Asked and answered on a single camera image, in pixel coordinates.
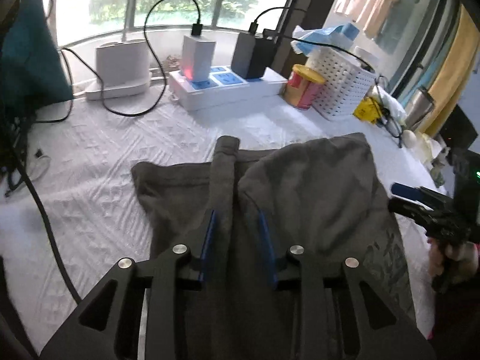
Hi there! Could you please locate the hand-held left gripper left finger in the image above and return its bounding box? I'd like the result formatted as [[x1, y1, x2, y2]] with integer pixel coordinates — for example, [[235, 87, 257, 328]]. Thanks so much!
[[39, 210, 217, 360]]

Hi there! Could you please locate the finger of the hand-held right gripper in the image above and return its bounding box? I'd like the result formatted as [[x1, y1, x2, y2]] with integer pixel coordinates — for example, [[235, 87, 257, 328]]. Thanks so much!
[[388, 199, 436, 226], [391, 182, 451, 205]]

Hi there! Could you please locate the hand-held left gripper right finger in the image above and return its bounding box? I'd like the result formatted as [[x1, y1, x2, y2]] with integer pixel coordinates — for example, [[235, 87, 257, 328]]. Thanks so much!
[[258, 212, 437, 360]]

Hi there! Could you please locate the olive green t-shirt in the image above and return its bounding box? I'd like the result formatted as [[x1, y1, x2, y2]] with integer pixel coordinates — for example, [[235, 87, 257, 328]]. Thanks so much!
[[131, 132, 418, 360]]

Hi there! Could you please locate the person's right forearm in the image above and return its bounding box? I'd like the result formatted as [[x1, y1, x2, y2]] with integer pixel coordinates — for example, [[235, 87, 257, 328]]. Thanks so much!
[[427, 279, 480, 360]]

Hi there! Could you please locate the person's right hand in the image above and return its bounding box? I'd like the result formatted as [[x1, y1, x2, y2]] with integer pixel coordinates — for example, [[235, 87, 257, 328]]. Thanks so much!
[[428, 239, 480, 283]]

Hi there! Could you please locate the green figurine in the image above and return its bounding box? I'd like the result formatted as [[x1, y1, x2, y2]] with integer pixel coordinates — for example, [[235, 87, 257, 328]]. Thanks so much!
[[430, 157, 448, 189]]

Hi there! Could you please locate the yellow green tissue pack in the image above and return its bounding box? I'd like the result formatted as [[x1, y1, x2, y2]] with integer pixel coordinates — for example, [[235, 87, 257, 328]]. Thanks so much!
[[416, 133, 448, 163]]

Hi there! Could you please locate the black box with red light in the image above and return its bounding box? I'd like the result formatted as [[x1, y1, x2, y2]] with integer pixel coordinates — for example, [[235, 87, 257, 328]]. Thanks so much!
[[439, 104, 479, 148]]

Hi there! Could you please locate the stainless steel tumbler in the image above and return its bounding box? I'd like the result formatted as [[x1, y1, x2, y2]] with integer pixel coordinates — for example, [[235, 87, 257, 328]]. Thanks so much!
[[405, 86, 436, 130]]

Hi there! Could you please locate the white and green wrapped packet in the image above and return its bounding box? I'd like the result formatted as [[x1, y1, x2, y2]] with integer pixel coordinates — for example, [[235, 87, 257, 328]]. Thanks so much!
[[375, 86, 408, 128]]

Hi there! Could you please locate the yellow plastic bag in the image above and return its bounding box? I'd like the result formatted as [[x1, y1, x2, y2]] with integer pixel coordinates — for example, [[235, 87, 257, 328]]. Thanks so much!
[[353, 95, 384, 124]]

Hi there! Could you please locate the white textured tablecloth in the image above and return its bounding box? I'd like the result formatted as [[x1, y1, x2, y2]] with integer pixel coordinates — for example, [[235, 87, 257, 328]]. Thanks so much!
[[0, 90, 451, 353]]

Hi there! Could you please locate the white perforated plastic basket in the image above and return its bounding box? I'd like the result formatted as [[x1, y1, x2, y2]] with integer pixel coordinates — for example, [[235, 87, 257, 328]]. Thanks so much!
[[305, 47, 377, 121]]

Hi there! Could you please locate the yellow curtain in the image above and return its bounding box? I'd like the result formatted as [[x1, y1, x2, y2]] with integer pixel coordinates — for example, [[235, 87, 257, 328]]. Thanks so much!
[[427, 5, 480, 136]]

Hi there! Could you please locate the red can with yellow lid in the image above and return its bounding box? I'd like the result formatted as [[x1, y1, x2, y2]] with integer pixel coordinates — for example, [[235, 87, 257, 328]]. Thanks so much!
[[283, 64, 326, 110]]

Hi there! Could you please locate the white power strip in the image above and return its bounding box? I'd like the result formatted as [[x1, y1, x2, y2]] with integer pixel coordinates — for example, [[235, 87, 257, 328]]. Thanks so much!
[[169, 66, 289, 112]]

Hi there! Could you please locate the teal hanging garment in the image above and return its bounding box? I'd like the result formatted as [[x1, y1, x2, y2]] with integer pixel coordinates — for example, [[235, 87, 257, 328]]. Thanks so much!
[[376, 0, 421, 54]]

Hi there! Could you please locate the blue and white packet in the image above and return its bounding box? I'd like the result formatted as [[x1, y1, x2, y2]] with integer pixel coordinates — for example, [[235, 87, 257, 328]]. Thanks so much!
[[292, 22, 361, 54]]

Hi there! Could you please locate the white charger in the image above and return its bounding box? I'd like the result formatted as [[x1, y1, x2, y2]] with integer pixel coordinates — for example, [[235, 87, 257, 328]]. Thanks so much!
[[181, 34, 217, 82]]

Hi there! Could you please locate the black charger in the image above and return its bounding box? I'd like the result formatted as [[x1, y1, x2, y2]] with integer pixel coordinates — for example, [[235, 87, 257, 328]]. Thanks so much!
[[231, 32, 276, 79]]

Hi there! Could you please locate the white desk lamp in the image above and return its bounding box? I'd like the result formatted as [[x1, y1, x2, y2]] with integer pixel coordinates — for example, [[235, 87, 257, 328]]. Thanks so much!
[[85, 26, 152, 101]]

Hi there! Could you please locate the teal cloth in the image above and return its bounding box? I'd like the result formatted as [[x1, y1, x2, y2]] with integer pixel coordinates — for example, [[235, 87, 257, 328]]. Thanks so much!
[[0, 0, 74, 102]]

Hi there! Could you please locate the long black cable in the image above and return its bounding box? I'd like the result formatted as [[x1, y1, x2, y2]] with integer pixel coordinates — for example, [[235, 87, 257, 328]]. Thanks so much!
[[263, 28, 404, 147]]

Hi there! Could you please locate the thick black cable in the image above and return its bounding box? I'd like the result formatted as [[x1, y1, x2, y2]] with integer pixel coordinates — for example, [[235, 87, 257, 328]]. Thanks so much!
[[5, 94, 82, 305]]

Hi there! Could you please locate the black lamp cable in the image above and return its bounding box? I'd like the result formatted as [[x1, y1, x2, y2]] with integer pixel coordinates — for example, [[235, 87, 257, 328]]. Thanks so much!
[[33, 47, 76, 124]]

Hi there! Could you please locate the black charger cable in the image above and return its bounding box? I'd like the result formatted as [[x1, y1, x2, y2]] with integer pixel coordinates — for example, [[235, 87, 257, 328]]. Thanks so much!
[[249, 7, 301, 34], [95, 0, 203, 117]]

